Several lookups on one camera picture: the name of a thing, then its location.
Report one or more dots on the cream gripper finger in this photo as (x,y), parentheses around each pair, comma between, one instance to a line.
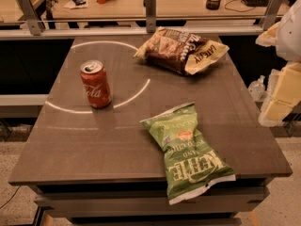
(268,38)

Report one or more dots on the brown chip bag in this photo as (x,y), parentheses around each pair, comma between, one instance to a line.
(181,52)

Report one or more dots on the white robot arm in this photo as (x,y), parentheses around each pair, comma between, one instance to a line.
(288,43)

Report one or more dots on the green kettle chip bag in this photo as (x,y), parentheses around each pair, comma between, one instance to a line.
(192,166)

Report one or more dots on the red coke can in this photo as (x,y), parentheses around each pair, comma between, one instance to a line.
(93,75)

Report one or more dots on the clear sanitizer bottle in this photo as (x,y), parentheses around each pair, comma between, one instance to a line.
(257,88)

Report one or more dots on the black round cup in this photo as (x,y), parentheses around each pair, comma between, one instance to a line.
(213,4)

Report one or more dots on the right metal railing post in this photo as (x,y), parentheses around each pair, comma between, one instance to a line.
(270,15)

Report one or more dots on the left metal railing post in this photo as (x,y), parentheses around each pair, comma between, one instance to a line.
(35,25)

